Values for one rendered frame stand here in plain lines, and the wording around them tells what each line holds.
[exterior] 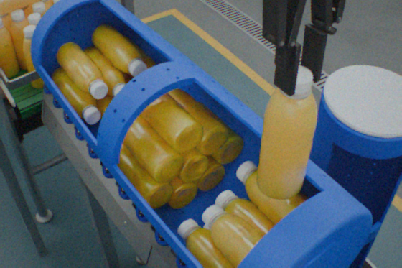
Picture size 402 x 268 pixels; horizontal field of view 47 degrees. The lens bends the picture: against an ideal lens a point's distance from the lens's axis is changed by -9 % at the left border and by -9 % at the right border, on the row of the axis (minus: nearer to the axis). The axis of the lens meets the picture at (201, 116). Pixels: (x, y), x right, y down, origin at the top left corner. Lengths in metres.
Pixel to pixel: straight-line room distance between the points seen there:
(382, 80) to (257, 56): 1.89
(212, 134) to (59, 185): 1.56
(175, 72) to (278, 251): 0.41
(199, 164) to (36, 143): 1.77
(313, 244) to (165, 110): 0.40
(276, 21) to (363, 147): 0.72
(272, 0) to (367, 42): 3.00
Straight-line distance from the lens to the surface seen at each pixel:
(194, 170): 0.99
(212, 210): 0.85
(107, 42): 1.22
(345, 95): 1.25
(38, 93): 1.50
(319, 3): 0.56
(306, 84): 0.59
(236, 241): 0.80
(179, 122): 0.91
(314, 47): 0.59
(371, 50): 3.41
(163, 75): 0.93
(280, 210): 0.84
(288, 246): 0.69
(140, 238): 1.11
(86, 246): 2.19
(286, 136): 0.62
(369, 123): 1.19
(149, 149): 0.94
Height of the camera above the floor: 1.79
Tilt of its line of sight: 42 degrees down
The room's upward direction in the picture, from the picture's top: straight up
